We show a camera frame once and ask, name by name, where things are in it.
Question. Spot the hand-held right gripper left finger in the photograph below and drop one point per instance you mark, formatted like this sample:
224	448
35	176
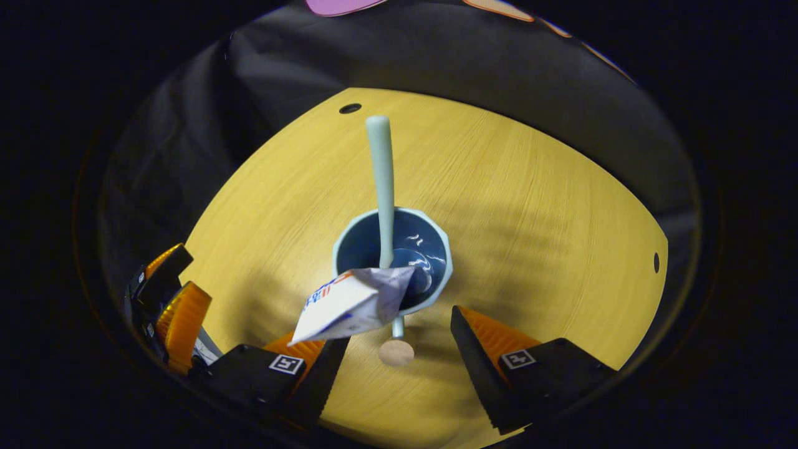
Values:
318	386

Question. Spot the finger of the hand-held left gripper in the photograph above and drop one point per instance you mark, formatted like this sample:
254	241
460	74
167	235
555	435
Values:
184	324
162	274

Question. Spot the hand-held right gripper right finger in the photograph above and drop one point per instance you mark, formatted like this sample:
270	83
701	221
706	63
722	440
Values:
480	374

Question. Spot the white toothpaste tube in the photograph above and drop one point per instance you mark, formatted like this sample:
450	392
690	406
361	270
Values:
349	305

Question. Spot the light blue toothbrush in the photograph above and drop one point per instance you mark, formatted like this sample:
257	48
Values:
381	168

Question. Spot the wooden desktop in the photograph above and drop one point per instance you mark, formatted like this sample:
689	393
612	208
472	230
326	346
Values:
530	218

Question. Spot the black backdrop cloth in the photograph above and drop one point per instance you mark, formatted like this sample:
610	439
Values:
405	56

